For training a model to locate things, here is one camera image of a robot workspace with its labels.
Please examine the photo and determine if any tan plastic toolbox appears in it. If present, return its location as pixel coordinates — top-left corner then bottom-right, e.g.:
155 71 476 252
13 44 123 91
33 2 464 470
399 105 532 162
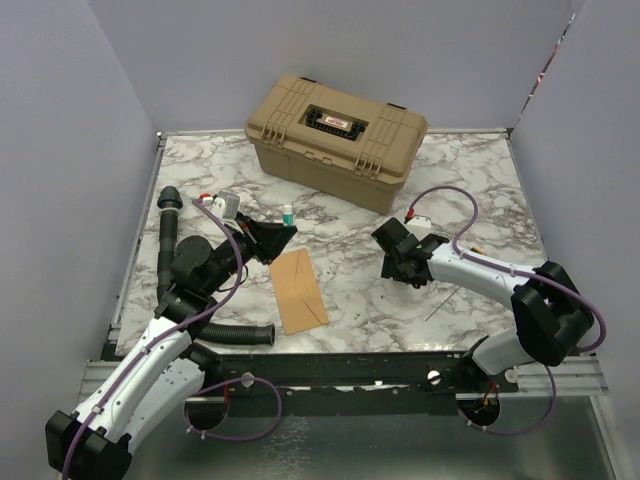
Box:
244 75 429 214

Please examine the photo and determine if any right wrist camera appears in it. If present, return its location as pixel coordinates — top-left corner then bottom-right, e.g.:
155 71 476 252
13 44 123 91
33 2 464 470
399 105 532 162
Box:
404 214 432 238

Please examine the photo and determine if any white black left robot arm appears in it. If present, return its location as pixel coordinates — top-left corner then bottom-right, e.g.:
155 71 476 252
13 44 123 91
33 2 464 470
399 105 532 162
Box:
45 208 297 479

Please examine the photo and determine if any yellow black handled screwdriver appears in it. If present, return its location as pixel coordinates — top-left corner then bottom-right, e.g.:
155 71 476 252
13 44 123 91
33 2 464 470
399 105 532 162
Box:
424 246 489 322

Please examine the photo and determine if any black metal base rail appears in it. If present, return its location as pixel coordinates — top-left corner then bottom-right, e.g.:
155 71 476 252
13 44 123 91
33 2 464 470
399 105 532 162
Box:
182 344 518 418

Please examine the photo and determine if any black corrugated hose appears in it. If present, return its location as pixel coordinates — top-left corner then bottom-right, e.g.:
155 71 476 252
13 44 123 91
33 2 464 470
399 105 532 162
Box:
155 185 277 347

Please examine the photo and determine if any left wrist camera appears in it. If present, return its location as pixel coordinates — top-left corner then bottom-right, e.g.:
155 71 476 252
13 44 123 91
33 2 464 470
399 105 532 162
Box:
199 191 240 221

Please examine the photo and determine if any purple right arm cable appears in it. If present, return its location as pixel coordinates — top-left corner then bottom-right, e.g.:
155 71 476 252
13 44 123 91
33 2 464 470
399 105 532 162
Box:
404 185 609 435

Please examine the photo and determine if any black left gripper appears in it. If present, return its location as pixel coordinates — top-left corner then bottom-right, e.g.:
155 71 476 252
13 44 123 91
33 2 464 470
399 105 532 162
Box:
204 211 298 295

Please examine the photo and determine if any green white glue stick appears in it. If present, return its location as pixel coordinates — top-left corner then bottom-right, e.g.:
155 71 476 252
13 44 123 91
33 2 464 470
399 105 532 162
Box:
282 204 295 226

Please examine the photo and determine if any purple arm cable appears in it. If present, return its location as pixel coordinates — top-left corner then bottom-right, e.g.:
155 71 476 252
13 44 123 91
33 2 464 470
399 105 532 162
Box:
59 198 282 480
404 185 609 435

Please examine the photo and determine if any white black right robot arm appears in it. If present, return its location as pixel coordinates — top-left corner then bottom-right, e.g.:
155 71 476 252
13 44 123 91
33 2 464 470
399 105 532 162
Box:
372 218 594 391

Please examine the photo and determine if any brown kraft envelope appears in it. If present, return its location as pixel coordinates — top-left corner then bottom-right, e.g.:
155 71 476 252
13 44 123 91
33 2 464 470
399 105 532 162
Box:
269 248 329 336

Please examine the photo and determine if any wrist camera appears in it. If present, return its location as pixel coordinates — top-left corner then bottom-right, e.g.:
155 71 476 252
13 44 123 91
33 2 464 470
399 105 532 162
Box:
404 214 432 238
199 191 240 221

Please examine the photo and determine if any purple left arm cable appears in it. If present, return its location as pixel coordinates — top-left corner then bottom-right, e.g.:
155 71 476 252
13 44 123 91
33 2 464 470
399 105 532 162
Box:
59 198 282 480

